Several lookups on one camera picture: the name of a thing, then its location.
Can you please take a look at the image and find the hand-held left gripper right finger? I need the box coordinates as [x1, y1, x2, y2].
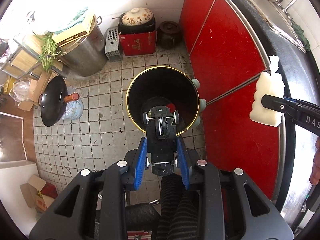
[175, 136, 294, 240]

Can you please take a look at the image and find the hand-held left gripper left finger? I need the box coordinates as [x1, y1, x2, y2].
[29, 137, 148, 240]

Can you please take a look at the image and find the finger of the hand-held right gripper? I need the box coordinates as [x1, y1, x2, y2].
[261, 94, 298, 117]

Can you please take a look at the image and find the white foam block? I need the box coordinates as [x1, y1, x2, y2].
[249, 55, 285, 127]

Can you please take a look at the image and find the black toy car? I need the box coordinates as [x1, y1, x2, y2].
[143, 106, 181, 176]

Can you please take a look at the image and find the black bin with gold rim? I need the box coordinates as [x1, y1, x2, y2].
[126, 66, 200, 137]

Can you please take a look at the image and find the person's right hand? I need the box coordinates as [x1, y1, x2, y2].
[309, 137, 320, 185]

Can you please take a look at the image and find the person's striped trouser leg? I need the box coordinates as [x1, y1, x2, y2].
[151, 175, 200, 240]

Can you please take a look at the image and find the black mesh stool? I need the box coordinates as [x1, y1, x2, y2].
[125, 204, 160, 230]

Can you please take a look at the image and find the tall red cabinet door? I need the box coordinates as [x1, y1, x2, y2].
[200, 79, 280, 200]

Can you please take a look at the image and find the dark green cloth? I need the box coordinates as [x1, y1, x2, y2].
[291, 21, 310, 53]

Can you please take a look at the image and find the wide red cabinet door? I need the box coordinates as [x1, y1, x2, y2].
[189, 0, 267, 99]

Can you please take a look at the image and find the pale blue plastic bag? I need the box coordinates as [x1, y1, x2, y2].
[61, 97, 84, 120]

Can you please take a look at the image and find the steel sink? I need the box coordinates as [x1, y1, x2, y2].
[235, 0, 307, 53]

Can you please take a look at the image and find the open cardboard box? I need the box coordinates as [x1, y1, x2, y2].
[19, 174, 59, 213]

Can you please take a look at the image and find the red printed box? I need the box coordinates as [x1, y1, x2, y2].
[118, 29, 157, 57]

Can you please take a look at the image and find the grey plastic crate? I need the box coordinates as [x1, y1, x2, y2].
[104, 27, 123, 62]

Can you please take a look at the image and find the narrow red cabinet door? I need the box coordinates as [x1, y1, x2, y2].
[179, 0, 219, 53]

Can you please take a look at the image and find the large steel stockpot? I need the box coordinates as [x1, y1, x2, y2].
[56, 16, 108, 77]

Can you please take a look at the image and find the flat brown cardboard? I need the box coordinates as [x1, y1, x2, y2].
[19, 71, 52, 112]

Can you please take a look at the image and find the dark brown clay jar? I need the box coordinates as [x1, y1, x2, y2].
[158, 21, 182, 48]

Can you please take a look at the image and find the clear plastic bag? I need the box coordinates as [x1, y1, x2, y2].
[12, 81, 30, 102]

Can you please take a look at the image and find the gold cardboard box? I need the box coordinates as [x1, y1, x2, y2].
[51, 14, 94, 47]

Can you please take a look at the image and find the green leafy vegetable bunch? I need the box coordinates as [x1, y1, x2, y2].
[37, 34, 63, 70]

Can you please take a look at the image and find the floral ceramic casserole pot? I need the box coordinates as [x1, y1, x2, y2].
[118, 7, 156, 34]

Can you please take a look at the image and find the green plastic basket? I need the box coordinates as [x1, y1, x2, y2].
[54, 6, 89, 34]

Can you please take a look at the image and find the wooden framed rack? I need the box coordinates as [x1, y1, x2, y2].
[0, 34, 65, 80]

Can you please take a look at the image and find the black wok with wooden handle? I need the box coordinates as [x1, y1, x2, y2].
[39, 75, 80, 127]

